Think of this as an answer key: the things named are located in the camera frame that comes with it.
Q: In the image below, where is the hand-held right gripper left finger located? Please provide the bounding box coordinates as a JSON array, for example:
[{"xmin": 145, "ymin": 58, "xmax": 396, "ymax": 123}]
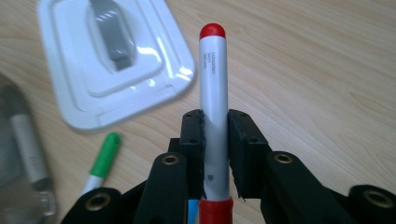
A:
[{"xmin": 134, "ymin": 108, "xmax": 206, "ymax": 224}]

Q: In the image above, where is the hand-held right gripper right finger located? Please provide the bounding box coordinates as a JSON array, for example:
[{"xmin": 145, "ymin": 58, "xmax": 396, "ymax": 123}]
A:
[{"xmin": 228, "ymin": 109, "xmax": 356, "ymax": 224}]

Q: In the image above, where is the light blue marker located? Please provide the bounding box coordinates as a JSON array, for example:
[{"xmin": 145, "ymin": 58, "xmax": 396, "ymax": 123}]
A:
[{"xmin": 187, "ymin": 199, "xmax": 200, "ymax": 224}]

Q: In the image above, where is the green marker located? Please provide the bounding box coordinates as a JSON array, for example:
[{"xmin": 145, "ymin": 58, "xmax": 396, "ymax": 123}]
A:
[{"xmin": 81, "ymin": 132, "xmax": 121, "ymax": 195}]

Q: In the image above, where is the red marker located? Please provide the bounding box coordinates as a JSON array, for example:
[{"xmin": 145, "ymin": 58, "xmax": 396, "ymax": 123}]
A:
[{"xmin": 198, "ymin": 22, "xmax": 234, "ymax": 224}]

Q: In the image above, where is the white lid with grey handle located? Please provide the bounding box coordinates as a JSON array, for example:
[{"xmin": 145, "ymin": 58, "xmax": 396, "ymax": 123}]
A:
[{"xmin": 36, "ymin": 0, "xmax": 196, "ymax": 134}]

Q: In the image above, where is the clear box with grey latches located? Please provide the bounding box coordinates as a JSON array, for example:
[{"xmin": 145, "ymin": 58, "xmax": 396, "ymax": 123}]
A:
[{"xmin": 0, "ymin": 74, "xmax": 59, "ymax": 224}]

